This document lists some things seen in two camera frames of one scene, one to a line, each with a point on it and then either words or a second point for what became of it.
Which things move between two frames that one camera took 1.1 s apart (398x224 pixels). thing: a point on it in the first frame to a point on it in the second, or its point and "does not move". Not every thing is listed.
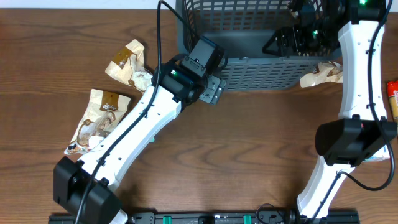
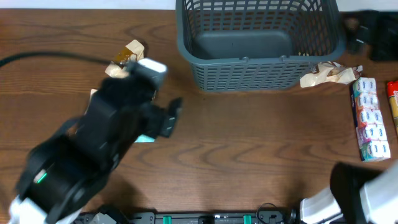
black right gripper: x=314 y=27 to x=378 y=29
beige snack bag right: x=328 y=71 does not move
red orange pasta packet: x=392 y=89 does not move
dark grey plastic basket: x=243 y=28 does not move
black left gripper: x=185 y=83 to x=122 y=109
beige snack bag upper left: x=129 y=66 does not move
